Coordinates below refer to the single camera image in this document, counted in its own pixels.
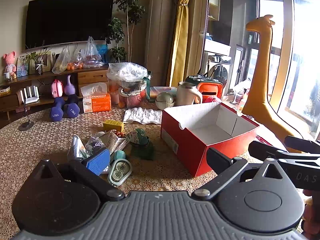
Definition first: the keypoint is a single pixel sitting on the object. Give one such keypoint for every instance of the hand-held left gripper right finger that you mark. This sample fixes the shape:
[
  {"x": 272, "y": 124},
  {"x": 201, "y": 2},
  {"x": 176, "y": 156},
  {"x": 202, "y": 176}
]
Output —
[{"x": 217, "y": 160}]

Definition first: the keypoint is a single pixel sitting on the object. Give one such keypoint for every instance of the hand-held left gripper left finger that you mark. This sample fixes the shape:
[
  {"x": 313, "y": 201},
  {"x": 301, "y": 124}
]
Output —
[{"x": 96, "y": 160}]

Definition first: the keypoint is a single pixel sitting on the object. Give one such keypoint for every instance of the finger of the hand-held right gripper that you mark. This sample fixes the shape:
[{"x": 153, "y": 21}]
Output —
[
  {"x": 265, "y": 150},
  {"x": 303, "y": 145}
]

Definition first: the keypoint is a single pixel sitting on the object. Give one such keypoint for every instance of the silver snack bag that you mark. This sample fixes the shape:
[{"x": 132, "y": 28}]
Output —
[{"x": 113, "y": 142}]

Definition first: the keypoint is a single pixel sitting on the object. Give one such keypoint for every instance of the red shoe box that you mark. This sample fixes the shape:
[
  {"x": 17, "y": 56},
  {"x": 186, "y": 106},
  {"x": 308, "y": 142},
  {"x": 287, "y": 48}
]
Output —
[{"x": 192, "y": 152}]

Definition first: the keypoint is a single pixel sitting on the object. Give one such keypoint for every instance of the small yellow box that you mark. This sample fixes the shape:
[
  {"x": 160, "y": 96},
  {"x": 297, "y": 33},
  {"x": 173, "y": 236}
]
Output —
[{"x": 113, "y": 125}]

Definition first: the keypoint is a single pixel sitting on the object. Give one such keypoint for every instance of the person's right hand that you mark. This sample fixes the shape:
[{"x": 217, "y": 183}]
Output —
[{"x": 312, "y": 213}]

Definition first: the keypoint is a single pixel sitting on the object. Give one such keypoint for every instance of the red clip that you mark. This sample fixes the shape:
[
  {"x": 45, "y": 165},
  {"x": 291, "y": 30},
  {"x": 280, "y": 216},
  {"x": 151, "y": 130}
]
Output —
[{"x": 263, "y": 140}]

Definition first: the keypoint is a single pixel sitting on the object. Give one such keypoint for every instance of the silver foil packet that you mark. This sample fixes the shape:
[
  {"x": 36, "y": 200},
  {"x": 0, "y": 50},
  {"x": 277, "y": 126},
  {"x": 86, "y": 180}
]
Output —
[{"x": 76, "y": 147}]

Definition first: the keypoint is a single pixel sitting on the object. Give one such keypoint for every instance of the small white toy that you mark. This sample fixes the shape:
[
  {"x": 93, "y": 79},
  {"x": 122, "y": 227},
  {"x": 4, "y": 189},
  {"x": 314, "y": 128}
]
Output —
[{"x": 100, "y": 133}]

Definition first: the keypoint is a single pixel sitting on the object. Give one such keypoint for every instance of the green printed pouch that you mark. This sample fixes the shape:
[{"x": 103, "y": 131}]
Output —
[{"x": 137, "y": 136}]

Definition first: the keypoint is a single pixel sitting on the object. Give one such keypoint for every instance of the orange tissue pack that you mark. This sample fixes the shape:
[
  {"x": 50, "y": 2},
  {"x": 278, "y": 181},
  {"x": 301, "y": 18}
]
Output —
[{"x": 97, "y": 103}]

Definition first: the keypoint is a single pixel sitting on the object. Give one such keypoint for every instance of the purple dumbbell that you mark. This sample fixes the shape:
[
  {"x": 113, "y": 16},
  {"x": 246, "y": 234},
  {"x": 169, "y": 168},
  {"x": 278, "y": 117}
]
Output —
[
  {"x": 72, "y": 106},
  {"x": 57, "y": 111}
]

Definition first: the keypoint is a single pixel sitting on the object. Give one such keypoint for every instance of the pink fluffy ball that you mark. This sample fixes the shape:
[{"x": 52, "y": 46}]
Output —
[{"x": 212, "y": 99}]

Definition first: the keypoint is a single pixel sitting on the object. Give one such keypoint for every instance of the white paper towel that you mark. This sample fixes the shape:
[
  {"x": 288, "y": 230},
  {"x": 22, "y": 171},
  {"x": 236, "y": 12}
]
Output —
[{"x": 142, "y": 116}]

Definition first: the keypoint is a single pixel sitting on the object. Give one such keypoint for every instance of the white plastic bag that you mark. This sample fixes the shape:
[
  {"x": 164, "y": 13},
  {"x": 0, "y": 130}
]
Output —
[{"x": 241, "y": 86}]

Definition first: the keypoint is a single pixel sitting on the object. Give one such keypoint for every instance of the translucent plastic container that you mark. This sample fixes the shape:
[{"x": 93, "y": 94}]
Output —
[{"x": 114, "y": 93}]

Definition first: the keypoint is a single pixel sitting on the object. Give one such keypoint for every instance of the yellow giraffe plush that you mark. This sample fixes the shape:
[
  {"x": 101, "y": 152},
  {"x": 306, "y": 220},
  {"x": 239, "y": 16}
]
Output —
[{"x": 260, "y": 80}]

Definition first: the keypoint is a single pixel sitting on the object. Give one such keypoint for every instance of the orange storage case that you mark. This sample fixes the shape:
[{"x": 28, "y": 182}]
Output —
[{"x": 210, "y": 88}]

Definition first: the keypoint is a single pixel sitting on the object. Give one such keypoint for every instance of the cream mug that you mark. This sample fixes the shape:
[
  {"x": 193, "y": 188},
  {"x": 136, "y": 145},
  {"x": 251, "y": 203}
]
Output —
[{"x": 186, "y": 93}]

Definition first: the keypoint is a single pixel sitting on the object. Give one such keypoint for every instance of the purple kettlebell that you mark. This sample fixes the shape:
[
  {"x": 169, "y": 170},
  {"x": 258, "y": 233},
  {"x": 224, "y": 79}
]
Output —
[{"x": 70, "y": 87}]

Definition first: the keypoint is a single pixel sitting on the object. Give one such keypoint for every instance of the black phone stand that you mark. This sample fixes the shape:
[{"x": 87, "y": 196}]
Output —
[{"x": 25, "y": 125}]

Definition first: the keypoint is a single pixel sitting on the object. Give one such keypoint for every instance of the round green lidded bowl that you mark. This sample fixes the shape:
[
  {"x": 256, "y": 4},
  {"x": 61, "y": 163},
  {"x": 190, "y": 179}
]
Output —
[{"x": 164, "y": 100}]

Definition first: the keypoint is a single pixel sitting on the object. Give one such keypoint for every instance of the pink toy case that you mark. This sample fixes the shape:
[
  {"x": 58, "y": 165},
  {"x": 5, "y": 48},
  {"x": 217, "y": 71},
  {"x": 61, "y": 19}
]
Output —
[{"x": 56, "y": 88}]

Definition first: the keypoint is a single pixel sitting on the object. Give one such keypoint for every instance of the wooden cabinet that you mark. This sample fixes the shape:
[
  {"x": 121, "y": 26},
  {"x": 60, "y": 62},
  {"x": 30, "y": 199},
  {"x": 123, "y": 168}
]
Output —
[{"x": 92, "y": 77}]

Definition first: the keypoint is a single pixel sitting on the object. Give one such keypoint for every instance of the clear bead organizer box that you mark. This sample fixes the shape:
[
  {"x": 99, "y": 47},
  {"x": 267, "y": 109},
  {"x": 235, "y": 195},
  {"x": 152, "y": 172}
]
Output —
[{"x": 165, "y": 91}]

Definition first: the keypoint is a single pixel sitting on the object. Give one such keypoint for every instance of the window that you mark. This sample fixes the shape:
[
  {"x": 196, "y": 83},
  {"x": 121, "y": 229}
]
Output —
[{"x": 305, "y": 55}]

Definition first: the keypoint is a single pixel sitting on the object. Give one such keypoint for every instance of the washing machine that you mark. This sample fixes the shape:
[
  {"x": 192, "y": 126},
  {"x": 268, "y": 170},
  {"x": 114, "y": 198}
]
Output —
[{"x": 220, "y": 70}]

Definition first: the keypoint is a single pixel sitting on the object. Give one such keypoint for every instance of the green ribbon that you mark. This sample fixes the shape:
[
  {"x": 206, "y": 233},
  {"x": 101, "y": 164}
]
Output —
[{"x": 148, "y": 85}]

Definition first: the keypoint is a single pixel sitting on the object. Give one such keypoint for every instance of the clear plastic bag with bowl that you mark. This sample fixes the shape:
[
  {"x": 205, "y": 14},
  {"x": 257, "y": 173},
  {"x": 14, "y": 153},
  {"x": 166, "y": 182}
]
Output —
[{"x": 127, "y": 73}]

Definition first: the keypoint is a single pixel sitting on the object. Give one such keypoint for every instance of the white router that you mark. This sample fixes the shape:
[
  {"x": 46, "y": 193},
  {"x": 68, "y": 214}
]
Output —
[{"x": 30, "y": 96}]

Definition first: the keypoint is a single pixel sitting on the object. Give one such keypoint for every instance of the makeup brush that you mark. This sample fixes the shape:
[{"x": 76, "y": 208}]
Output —
[{"x": 208, "y": 67}]

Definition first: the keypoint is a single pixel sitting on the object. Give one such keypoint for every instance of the bag of oranges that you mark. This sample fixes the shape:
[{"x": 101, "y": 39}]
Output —
[{"x": 75, "y": 65}]

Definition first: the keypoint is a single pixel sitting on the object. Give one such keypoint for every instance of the plastic bag of yellow fruit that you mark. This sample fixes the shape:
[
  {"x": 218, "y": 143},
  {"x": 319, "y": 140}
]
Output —
[{"x": 60, "y": 63}]

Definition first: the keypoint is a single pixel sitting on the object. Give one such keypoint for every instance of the plastic bag with red items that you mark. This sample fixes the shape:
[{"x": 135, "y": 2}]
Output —
[{"x": 91, "y": 53}]

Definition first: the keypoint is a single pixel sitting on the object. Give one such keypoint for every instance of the blue plastic bag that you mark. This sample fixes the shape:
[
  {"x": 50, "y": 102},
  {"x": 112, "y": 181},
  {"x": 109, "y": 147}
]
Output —
[{"x": 103, "y": 52}]

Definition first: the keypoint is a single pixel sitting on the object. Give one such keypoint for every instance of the small potted plant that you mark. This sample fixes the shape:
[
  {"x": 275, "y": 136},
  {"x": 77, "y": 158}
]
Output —
[{"x": 38, "y": 66}]

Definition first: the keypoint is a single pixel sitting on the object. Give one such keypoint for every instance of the white cabinet top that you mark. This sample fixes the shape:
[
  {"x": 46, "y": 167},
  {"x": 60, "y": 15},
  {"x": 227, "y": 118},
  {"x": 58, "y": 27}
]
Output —
[{"x": 216, "y": 46}]

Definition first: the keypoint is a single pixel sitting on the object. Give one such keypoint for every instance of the small white box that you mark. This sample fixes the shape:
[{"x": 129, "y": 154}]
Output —
[{"x": 4, "y": 90}]

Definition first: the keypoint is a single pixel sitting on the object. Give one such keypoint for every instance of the yellow curtain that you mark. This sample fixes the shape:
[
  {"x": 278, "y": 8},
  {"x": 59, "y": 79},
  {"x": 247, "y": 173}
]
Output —
[{"x": 181, "y": 42}]

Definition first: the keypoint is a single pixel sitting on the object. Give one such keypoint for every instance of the pink plush doll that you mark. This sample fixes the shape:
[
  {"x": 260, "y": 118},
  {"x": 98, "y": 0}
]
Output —
[{"x": 10, "y": 63}]

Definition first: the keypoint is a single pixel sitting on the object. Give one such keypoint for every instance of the beige standing air conditioner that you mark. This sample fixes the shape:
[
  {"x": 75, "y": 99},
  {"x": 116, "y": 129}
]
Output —
[{"x": 160, "y": 30}]

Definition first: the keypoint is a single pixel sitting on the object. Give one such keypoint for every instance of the black television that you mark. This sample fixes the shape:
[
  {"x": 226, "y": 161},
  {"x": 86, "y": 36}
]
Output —
[{"x": 70, "y": 20}]

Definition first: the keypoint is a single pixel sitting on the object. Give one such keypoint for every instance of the tall potted tree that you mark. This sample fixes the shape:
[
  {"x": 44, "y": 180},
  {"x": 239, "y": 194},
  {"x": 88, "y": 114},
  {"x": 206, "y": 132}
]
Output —
[{"x": 128, "y": 7}]

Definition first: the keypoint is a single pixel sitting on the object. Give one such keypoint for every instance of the wooden picture frame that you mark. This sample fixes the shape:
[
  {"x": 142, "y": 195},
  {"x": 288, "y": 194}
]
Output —
[{"x": 46, "y": 60}]

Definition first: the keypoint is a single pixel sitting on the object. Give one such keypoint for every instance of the small photo frame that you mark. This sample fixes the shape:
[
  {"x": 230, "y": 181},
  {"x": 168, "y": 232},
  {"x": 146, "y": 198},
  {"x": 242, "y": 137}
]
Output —
[{"x": 22, "y": 67}]

